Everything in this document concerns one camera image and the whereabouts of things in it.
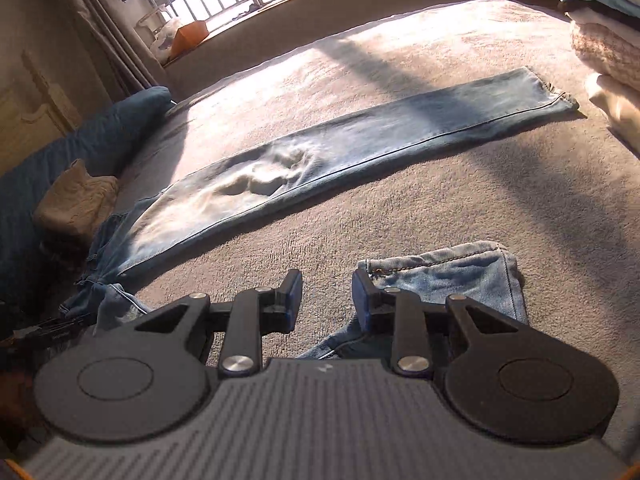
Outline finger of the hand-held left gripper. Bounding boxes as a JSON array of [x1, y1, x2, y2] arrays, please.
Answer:
[[0, 316, 88, 350]]

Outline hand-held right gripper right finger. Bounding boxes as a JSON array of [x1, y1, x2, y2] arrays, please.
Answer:
[[351, 267, 518, 377]]

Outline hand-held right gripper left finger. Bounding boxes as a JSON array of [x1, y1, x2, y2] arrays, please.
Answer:
[[135, 269, 304, 378]]

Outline blue jeans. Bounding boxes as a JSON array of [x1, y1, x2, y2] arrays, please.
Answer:
[[60, 66, 581, 361]]

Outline beige pants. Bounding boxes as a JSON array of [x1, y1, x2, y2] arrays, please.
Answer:
[[32, 159, 121, 238]]

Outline blue pillow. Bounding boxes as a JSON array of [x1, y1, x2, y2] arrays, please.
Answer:
[[0, 86, 174, 311]]

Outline cream headboard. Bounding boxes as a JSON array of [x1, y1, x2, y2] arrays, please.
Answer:
[[0, 50, 87, 177]]

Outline orange box on windowsill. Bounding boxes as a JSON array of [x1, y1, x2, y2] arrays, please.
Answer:
[[167, 20, 211, 62]]

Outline white plastic bag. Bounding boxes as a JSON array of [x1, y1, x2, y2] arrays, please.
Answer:
[[149, 16, 184, 64]]

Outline grey curtain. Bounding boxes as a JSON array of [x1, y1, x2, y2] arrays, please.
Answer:
[[45, 0, 167, 97]]

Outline cream folded cloth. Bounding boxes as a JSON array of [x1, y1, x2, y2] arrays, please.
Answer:
[[585, 72, 640, 157]]

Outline pink knitted sweater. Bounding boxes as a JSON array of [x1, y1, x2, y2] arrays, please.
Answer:
[[569, 9, 640, 92]]

